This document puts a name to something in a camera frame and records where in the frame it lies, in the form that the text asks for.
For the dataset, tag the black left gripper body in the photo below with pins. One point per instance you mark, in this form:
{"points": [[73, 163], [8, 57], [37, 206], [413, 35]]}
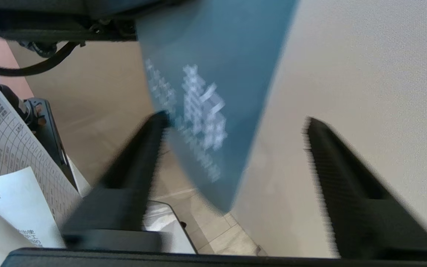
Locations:
{"points": [[69, 18]]}

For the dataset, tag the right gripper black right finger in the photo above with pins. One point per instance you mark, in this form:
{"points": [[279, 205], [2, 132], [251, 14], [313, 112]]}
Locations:
{"points": [[358, 207]]}

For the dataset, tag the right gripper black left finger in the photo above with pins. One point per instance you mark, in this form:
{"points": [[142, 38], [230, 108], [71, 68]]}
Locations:
{"points": [[124, 193]]}

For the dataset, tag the white plastic door hanger sign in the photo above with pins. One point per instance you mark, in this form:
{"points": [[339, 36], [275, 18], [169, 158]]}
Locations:
{"points": [[235, 55]]}

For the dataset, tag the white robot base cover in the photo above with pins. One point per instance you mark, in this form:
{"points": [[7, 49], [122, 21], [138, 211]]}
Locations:
{"points": [[169, 226]]}

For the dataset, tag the white room door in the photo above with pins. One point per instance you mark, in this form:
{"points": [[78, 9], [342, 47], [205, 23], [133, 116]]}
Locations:
{"points": [[365, 74]]}

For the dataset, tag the printed table paper sheet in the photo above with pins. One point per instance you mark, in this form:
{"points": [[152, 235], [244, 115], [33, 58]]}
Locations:
{"points": [[9, 144]]}

